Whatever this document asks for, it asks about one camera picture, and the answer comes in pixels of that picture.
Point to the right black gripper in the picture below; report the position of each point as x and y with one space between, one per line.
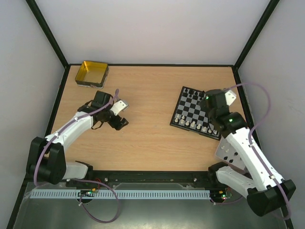
205 103

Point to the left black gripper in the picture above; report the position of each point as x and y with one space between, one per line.
121 124

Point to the black and white chessboard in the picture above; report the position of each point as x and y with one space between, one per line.
189 116

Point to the grey tray of chess pieces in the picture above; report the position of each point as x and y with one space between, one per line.
229 155

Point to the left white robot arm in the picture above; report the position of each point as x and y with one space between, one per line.
47 161

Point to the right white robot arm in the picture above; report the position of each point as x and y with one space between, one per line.
265 190

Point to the yellow square metal tin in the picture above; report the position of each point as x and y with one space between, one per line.
92 74

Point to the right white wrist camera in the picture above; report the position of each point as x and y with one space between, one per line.
230 96

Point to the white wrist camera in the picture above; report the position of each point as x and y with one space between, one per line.
119 106
230 96

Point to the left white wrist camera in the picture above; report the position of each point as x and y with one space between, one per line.
119 106

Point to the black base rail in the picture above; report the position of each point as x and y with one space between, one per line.
197 179

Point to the light blue slotted cable duct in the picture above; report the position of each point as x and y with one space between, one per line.
121 194

